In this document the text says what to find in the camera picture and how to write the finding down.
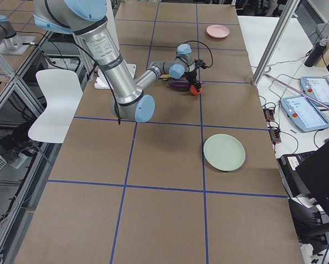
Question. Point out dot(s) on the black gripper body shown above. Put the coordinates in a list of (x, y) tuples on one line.
[(191, 75)]

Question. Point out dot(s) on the purple eggplant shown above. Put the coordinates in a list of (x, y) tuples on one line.
[(180, 84)]

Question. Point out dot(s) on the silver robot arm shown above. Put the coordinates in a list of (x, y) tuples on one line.
[(88, 20)]

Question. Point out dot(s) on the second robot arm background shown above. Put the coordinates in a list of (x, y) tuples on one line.
[(10, 41)]

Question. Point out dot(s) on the pink plate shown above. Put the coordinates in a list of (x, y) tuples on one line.
[(217, 31)]

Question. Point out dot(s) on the green plate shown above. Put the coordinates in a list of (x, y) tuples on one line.
[(224, 152)]

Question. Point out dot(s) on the orange circuit board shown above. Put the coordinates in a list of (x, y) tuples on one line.
[(272, 125)]

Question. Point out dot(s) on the teach pendant near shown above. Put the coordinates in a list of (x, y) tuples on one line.
[(304, 114)]

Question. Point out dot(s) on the teach pendant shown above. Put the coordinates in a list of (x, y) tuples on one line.
[(304, 114), (316, 87)]

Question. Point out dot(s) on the black water bottle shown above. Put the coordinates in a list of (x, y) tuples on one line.
[(316, 52)]

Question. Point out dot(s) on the teach pendant far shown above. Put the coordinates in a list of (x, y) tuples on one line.
[(316, 87)]

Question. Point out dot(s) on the white plastic chair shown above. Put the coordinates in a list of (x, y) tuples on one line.
[(62, 91)]

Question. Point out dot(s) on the black laptop computer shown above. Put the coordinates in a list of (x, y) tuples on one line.
[(307, 173)]

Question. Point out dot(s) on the aluminium frame post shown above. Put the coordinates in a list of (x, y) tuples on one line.
[(279, 29)]

